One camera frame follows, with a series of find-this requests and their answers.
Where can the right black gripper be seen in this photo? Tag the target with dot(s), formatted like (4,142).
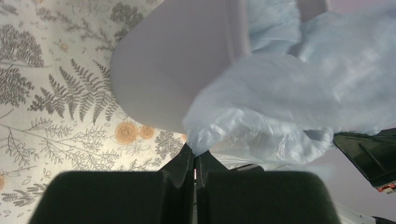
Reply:
(374,156)

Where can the light blue plastic trash bag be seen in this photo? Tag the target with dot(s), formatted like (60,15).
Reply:
(301,84)

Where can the floral patterned table mat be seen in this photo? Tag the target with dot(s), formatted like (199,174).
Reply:
(57,108)

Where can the grey plastic trash bin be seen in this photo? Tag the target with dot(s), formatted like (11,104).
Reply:
(159,66)

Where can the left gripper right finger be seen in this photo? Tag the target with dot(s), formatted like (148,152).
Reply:
(255,196)

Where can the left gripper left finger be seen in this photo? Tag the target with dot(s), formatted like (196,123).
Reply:
(121,197)

